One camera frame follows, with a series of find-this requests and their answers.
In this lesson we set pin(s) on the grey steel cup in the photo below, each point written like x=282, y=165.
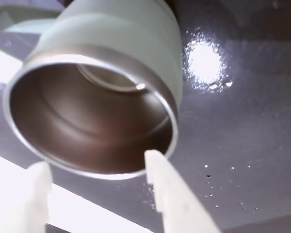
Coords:
x=126, y=29

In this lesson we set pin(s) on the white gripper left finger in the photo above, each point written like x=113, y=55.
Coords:
x=26, y=206

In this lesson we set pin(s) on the black table mat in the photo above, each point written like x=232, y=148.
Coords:
x=232, y=145

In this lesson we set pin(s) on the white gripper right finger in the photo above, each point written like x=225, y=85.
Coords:
x=177, y=201

